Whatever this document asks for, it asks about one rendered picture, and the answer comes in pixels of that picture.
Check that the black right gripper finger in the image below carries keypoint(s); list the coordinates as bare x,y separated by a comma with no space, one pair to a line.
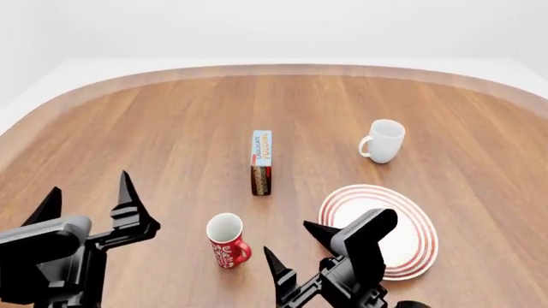
281,274
323,234

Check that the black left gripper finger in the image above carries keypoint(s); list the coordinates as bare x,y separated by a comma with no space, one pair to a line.
48,207
128,208

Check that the red mug with white pattern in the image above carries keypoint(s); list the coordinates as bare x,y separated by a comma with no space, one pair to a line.
227,248

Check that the white plate with red rings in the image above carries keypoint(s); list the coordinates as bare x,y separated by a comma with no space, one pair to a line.
406,237

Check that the white ceramic mug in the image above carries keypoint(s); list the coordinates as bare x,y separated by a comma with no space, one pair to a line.
384,144

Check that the chocolate pudding box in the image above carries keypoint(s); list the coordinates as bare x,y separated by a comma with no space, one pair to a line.
262,167

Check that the grey left gripper camera box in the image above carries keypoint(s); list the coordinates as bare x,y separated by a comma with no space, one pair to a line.
40,235

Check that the black right gripper camera box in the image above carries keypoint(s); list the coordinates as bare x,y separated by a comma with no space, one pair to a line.
364,237

